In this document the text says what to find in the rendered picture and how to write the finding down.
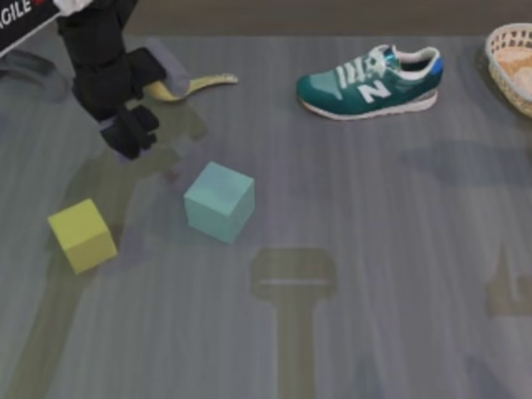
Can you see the woven wicker basket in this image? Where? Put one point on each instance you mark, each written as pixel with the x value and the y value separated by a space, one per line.
pixel 512 62

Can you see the yellow banana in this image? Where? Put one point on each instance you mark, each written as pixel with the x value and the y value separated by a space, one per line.
pixel 183 88

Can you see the light blue cube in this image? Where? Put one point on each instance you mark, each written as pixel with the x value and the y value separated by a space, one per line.
pixel 219 201

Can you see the teal sneaker with white sole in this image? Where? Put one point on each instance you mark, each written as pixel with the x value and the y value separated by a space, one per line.
pixel 367 85

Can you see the yellow cube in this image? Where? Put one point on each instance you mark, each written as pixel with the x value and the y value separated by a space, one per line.
pixel 82 234

